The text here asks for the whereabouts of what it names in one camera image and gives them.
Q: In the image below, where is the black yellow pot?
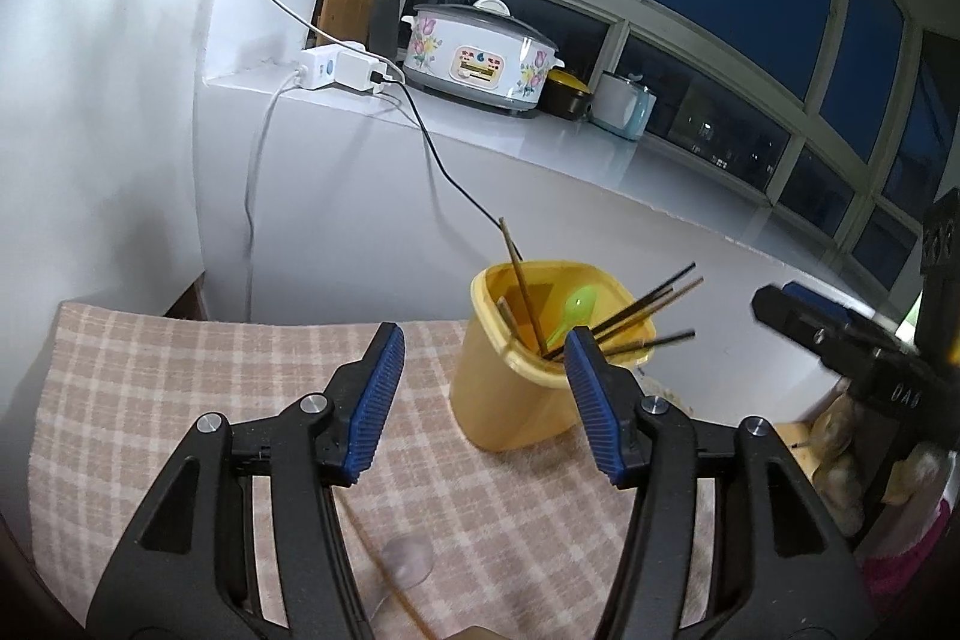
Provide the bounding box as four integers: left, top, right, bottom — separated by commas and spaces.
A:
537, 68, 592, 122

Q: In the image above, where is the pink plaid cloth mat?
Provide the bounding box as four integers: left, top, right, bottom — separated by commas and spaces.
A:
28, 300, 723, 640

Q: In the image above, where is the white power cable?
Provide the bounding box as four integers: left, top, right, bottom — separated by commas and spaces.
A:
241, 73, 303, 323

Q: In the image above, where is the white power strip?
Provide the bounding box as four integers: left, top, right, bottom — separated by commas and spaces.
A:
298, 42, 386, 92

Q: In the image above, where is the black power cable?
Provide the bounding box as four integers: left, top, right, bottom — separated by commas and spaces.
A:
369, 73, 513, 241

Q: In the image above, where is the green plastic spoon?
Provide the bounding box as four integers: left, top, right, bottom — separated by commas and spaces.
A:
545, 284, 599, 349

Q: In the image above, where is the brown cardboard box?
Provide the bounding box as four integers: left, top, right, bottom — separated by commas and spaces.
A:
775, 422, 820, 477

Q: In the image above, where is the clear plastic spoon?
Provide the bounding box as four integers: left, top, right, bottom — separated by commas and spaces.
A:
368, 533, 436, 619

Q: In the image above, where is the yellow plastic utensil cup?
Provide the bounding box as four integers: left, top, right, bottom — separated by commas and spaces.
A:
449, 260, 635, 452

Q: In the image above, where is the pink white cloth pile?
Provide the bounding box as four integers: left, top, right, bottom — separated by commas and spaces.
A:
807, 393, 958, 614

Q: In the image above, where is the white floral rice cooker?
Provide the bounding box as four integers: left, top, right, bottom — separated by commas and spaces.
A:
400, 0, 565, 112

